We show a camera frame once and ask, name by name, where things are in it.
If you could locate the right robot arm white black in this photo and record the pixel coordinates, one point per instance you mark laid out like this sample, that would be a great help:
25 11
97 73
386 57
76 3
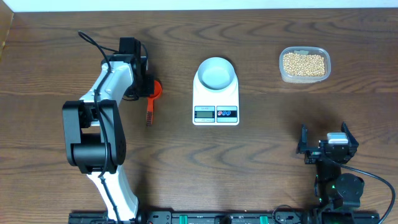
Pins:
339 193

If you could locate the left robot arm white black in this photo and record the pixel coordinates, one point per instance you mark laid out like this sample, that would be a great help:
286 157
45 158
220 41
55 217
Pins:
94 137

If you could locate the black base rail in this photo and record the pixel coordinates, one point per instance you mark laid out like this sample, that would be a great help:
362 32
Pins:
165 217

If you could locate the yellow soybeans in container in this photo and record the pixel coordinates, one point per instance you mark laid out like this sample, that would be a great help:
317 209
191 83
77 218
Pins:
303 65

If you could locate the grey white bowl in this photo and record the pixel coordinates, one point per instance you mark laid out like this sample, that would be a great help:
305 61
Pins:
216 73

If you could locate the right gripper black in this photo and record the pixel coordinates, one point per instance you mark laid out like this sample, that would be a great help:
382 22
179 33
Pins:
313 154

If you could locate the orange measuring scoop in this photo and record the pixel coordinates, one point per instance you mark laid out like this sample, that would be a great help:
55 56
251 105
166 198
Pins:
150 102

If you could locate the clear plastic container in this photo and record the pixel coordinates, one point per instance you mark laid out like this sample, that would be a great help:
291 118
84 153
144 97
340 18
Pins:
304 50

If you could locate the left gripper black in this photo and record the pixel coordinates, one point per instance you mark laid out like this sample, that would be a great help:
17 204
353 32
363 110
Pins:
150 87

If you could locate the white digital kitchen scale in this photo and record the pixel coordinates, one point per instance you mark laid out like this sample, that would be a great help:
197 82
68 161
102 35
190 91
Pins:
215 108

